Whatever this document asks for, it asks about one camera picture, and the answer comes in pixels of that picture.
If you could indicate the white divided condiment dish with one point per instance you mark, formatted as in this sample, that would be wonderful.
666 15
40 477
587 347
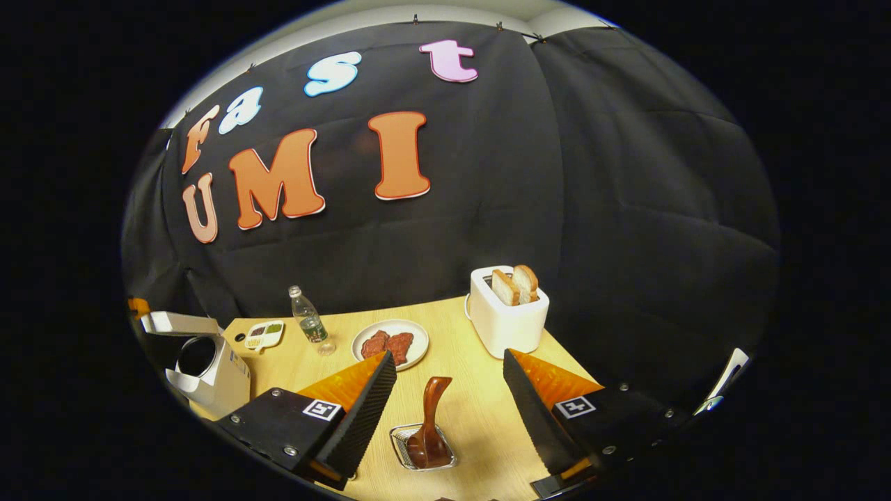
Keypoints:
264 335

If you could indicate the small clear glass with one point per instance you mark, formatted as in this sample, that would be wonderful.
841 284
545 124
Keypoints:
326 347

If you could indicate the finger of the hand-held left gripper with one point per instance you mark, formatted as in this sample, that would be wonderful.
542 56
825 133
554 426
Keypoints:
139 307

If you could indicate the white toaster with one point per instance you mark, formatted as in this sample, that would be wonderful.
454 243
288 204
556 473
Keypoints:
505 327

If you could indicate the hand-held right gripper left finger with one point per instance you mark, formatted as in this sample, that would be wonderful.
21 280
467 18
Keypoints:
362 417

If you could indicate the white round plate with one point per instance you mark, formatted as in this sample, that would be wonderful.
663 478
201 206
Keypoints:
418 334

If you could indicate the red meat piece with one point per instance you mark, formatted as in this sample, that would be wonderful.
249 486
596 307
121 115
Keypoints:
400 348
374 344

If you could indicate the black backdrop cloth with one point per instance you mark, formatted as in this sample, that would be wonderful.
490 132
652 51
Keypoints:
626 174

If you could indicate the white rice cooker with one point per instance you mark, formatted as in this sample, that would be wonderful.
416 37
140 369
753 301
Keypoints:
223 383

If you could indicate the toasted bread slice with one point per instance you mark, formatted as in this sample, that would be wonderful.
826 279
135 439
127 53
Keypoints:
527 282
505 287

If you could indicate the clear plastic water bottle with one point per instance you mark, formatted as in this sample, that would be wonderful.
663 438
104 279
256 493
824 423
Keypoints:
308 316

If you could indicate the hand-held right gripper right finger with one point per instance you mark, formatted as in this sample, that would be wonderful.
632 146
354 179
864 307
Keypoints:
536 417

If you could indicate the brown wooden spoon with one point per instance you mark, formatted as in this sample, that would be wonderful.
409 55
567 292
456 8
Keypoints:
431 417

